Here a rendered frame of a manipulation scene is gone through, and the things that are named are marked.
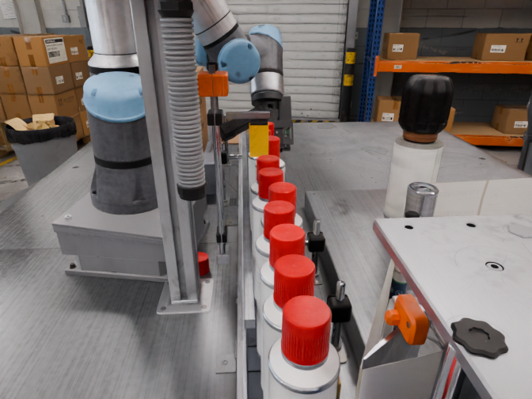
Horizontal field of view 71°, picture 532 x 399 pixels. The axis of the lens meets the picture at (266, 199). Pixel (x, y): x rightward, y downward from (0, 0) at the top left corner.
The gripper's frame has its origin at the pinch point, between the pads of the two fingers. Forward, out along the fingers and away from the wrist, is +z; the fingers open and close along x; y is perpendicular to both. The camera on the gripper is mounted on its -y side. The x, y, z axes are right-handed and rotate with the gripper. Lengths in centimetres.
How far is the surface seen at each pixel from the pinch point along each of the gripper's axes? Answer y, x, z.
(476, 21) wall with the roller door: 264, 312, -218
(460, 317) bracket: 6, -65, 13
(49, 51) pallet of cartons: -179, 258, -159
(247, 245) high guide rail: -3.2, -25.4, 11.5
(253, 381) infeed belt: -2.9, -35.5, 26.8
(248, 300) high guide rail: -3.3, -35.8, 17.4
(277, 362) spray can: -1, -54, 18
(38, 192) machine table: -61, 26, -3
